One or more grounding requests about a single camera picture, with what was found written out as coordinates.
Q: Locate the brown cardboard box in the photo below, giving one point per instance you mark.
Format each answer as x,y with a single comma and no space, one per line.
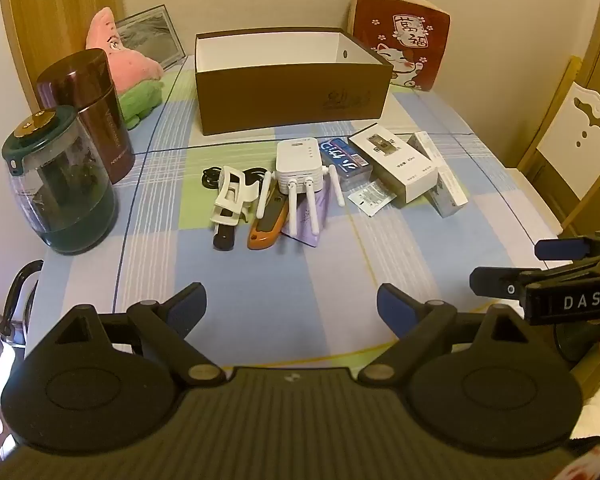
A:
280,95

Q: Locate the small foil sachet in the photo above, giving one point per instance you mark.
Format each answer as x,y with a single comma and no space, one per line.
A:
372,199

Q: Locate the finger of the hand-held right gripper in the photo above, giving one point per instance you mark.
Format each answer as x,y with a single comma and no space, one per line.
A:
495,281
560,249

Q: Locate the white router with antennas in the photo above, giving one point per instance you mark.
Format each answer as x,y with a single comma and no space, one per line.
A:
295,160

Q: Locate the slim white box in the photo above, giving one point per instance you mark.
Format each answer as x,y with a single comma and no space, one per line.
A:
445,180

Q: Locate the red cat print cushion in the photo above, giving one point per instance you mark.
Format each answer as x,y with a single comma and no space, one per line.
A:
405,40

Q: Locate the white and brown product box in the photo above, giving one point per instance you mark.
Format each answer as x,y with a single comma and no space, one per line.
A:
395,160

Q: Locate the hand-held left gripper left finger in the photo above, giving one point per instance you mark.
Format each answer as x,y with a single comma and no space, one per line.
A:
190,306

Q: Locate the brown metal canister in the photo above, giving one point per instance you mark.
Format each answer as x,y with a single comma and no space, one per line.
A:
97,110

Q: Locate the wooden chair with white back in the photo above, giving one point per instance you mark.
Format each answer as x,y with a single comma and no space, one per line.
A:
575,145

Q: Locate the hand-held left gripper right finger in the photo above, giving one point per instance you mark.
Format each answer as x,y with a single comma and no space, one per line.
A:
392,306

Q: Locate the purple box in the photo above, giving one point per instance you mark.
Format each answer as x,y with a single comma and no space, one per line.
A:
307,232

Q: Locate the wooden door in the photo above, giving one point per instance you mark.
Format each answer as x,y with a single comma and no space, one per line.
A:
55,15

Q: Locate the red white printed cloth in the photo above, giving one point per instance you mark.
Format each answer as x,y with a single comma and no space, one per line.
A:
597,462

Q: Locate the pink starfish plush toy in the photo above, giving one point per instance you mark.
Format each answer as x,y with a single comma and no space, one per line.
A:
125,62

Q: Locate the blue card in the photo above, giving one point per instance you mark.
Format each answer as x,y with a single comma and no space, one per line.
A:
342,157

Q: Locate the framed landscape picture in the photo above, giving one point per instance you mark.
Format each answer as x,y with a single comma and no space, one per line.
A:
152,35

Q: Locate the white plastic bracket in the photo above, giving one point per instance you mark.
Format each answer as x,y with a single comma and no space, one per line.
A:
230,195

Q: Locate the green lidded glass jar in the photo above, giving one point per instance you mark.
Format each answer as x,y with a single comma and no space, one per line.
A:
65,190

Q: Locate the orange utility knife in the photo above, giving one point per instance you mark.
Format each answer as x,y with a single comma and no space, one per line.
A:
267,225

